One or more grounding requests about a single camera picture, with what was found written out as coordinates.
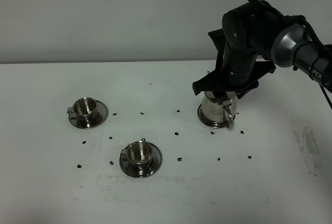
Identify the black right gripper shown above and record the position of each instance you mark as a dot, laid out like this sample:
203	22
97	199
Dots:
238	26

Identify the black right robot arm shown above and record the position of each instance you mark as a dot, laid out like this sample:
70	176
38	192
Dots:
253	41

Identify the steel teacup near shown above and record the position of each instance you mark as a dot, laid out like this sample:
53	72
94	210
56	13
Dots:
138	153

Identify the steel teacup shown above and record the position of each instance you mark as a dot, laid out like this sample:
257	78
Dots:
138	153
84	109

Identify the steel saucer near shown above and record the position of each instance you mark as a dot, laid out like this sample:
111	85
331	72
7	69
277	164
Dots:
141	171

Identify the steel saucer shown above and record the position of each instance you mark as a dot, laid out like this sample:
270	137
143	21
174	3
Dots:
93	122
141	171

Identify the steel saucer far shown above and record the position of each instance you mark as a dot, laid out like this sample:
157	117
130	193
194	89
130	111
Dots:
93	122

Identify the steel teacup far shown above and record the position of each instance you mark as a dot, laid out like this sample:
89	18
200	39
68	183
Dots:
84	109

